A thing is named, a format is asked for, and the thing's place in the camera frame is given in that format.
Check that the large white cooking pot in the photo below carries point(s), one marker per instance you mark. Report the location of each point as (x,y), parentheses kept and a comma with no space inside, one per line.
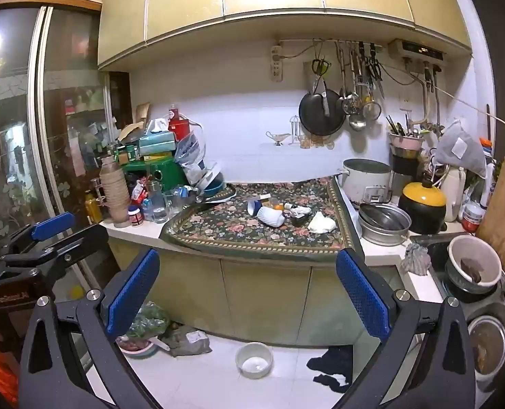
(365,183)

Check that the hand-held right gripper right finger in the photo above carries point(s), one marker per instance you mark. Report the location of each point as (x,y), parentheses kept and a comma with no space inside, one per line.
(359,294)

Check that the wooden cutting board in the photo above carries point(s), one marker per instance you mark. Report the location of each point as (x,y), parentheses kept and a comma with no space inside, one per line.
(504,221)

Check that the green box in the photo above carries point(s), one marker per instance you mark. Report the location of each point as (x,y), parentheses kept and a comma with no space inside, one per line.
(167,172)

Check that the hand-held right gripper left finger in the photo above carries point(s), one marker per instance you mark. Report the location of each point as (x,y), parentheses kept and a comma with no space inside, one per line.
(131,294)

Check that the white wall water heater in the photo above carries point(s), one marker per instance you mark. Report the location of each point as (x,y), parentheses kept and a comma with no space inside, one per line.
(416,50)

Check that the bag of green vegetables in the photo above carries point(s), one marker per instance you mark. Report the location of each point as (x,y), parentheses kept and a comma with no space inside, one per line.
(150,319)

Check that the white cloth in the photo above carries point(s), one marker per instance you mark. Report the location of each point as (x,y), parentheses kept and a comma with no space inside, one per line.
(272,217)

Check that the metal basin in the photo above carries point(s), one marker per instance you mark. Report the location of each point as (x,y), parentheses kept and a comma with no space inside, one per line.
(384,221)

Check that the black and steel canister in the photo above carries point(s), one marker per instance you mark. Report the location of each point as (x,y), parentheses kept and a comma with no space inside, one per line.
(405,164)

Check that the floral mat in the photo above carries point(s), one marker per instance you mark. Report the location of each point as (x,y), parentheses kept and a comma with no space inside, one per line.
(244,234)

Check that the red canister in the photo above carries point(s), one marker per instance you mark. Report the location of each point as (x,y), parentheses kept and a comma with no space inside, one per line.
(179,128)

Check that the dark green bowl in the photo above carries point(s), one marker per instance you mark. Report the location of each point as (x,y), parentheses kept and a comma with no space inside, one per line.
(461,290)

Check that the pink utensil holder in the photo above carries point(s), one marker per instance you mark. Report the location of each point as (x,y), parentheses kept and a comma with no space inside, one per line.
(405,141)

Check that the black frying pan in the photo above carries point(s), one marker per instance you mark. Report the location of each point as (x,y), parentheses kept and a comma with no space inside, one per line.
(316,115)

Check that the white tissue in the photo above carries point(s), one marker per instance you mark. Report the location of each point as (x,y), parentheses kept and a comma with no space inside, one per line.
(320,223)

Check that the white pill bottle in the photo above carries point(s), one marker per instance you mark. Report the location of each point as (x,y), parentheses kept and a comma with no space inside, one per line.
(136,217)

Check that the metal strainer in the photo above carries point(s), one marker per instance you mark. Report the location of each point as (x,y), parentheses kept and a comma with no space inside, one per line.
(371,110)

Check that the clear glass cup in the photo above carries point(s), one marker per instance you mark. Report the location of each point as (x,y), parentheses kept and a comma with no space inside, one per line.
(174,204)

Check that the metal scoop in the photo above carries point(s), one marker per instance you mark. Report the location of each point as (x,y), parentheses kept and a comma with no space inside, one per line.
(348,102)

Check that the cream lower cabinet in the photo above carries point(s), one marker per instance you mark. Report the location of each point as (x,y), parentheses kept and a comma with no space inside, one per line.
(256,294)

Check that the brown ribbed cup stack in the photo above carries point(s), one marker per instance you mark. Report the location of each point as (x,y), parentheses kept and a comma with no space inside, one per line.
(114,196)

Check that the white plastic bowl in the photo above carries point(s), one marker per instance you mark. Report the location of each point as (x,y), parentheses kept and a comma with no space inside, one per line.
(461,251)

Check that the metal ladle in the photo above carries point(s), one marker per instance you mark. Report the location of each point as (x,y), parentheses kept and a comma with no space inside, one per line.
(356,121)

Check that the teal tissue box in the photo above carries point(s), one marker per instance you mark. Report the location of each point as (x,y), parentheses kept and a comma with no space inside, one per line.
(158,140)

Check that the glass sliding door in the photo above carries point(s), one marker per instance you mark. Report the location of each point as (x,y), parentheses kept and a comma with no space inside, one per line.
(64,93)

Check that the red and white jar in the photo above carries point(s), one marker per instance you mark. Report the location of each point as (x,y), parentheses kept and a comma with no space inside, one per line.
(474,217)

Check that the white paper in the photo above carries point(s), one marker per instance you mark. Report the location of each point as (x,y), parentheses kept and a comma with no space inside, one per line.
(301,210)

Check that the pink bowl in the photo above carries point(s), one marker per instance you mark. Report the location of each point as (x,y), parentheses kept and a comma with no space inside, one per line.
(137,348)

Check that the clear water bottle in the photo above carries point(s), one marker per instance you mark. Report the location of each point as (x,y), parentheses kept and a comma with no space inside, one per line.
(158,208)

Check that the blue and white plastic bag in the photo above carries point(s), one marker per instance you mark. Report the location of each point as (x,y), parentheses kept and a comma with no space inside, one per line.
(190,153)

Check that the blue bowl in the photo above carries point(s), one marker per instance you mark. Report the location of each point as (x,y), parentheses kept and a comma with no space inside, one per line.
(214,189)

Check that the white thermos jug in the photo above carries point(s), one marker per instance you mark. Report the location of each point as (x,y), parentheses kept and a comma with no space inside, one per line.
(452,196)

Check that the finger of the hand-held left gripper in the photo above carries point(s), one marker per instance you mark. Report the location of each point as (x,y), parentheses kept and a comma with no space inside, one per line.
(77,238)
(52,226)

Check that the grey dish rag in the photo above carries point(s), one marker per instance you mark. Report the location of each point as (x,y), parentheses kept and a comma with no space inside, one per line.
(416,257)

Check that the yellow bottle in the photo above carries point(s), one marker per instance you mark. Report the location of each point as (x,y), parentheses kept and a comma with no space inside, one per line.
(93,208)

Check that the white power strip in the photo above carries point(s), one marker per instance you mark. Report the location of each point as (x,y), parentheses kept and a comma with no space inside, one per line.
(276,64)

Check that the dark cloth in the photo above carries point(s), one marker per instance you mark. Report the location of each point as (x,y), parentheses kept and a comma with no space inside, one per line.
(333,362)

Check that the black pot with yellow lid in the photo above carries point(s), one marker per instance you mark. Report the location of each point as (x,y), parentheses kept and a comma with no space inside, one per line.
(423,196)

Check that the grey cloth bag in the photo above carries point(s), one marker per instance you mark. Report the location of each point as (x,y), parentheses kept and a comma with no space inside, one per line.
(461,149)

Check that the grey packet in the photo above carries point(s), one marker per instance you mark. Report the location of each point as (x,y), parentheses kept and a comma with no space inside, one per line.
(188,341)

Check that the white leaning plate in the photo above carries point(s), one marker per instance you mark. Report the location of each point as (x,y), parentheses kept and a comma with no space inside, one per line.
(209,174)

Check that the steel pot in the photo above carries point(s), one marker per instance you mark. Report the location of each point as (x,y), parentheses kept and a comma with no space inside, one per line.
(491,341)

